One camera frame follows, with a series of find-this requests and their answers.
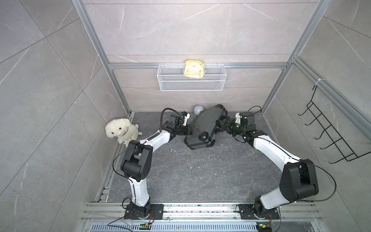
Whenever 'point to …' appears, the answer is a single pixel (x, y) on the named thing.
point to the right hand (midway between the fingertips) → (220, 122)
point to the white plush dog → (123, 129)
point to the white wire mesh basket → (172, 78)
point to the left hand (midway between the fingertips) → (197, 128)
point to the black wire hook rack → (340, 145)
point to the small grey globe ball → (198, 109)
